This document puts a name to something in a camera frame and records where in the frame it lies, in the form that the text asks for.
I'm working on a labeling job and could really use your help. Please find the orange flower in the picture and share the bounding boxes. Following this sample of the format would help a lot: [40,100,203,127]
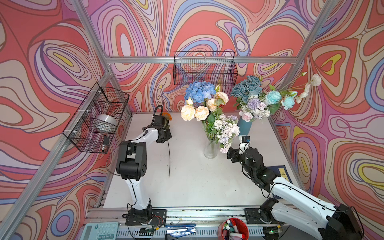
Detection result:
[162,112,172,177]

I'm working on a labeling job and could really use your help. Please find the clear glass vase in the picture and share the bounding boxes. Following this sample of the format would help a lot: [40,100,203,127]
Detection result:
[204,140,219,159]

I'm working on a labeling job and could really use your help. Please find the green white filler bunch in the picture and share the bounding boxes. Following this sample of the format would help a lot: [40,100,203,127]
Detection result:
[205,114,240,154]

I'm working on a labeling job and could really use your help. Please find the teal ceramic vase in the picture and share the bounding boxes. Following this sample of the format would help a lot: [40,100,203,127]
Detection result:
[238,119,252,136]

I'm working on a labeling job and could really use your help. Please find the blue hydrangea stem with leaves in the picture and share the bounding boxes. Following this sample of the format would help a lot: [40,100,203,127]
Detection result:
[185,82,217,104]

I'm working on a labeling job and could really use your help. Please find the blue hydrangea bunch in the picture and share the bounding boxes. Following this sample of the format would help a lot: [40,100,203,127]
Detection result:
[230,76,285,122]

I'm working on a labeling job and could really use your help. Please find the peach carnation stem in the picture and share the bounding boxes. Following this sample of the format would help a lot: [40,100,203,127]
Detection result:
[181,98,212,140]

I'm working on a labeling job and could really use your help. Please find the pink rose stem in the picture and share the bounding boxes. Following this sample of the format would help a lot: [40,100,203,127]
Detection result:
[239,111,254,123]

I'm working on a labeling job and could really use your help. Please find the cream peach rose stem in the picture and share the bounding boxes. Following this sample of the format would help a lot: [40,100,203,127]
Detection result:
[205,86,229,112]

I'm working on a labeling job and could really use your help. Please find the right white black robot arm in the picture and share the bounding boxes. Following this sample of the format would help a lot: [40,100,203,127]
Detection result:
[227,143,364,240]

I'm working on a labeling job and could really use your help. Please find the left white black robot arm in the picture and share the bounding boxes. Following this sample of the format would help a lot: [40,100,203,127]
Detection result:
[116,114,172,225]

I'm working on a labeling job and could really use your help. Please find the blue book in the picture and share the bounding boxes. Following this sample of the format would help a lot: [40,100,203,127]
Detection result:
[267,166,293,199]

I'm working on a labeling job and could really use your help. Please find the silver tape roll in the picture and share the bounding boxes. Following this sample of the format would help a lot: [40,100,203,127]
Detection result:
[95,114,118,133]

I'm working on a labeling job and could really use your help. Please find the red pen cup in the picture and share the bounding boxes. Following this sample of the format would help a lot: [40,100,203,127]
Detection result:
[217,218,250,240]

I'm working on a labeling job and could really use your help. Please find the teal calculator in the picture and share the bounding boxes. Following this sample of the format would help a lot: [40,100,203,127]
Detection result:
[80,222,119,240]

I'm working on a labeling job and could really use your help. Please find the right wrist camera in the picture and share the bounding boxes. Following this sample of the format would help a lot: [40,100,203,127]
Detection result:
[239,135,251,152]

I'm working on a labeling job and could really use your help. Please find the left wire basket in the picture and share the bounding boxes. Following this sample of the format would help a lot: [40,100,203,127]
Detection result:
[63,83,130,154]

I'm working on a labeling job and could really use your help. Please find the wire basket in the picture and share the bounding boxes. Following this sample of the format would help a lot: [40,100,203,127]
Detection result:
[173,50,238,87]
[63,83,130,154]

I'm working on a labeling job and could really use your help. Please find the back wire basket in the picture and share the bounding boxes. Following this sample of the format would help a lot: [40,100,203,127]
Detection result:
[173,50,238,87]

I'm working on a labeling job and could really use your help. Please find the blue tool on rail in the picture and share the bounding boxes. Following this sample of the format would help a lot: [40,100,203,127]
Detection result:
[165,224,197,239]

